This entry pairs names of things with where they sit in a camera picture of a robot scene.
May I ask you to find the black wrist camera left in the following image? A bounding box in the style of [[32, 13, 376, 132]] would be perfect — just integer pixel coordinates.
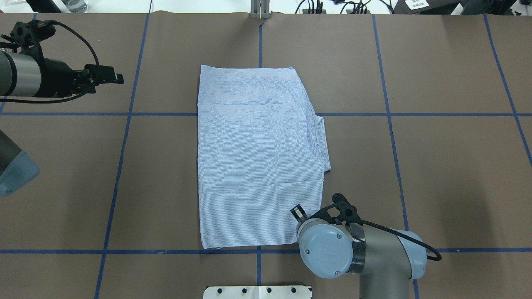
[[0, 20, 56, 56]]

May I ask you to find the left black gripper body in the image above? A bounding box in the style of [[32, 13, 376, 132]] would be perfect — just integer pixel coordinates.
[[42, 58, 100, 98]]

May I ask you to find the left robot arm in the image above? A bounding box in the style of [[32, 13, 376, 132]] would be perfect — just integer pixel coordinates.
[[1, 51, 125, 198]]

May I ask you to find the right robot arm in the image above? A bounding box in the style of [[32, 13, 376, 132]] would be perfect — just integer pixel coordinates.
[[291, 202, 430, 299]]

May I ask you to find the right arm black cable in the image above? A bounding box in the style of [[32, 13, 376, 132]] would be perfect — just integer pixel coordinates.
[[357, 219, 442, 261]]

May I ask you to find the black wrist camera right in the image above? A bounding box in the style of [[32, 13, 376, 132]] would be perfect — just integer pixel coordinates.
[[310, 193, 362, 225]]

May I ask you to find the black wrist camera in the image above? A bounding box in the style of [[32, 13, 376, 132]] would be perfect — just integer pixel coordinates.
[[0, 20, 56, 56], [310, 193, 362, 225]]

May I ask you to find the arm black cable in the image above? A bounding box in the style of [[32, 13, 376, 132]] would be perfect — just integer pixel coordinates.
[[357, 219, 442, 261], [0, 21, 100, 104]]

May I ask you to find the light blue striped shirt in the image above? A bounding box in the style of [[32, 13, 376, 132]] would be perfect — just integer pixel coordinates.
[[197, 65, 331, 249]]

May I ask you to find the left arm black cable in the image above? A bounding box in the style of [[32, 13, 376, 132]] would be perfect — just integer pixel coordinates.
[[0, 21, 100, 104]]

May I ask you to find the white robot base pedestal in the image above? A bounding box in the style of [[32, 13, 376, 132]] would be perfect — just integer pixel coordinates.
[[203, 285, 313, 299]]

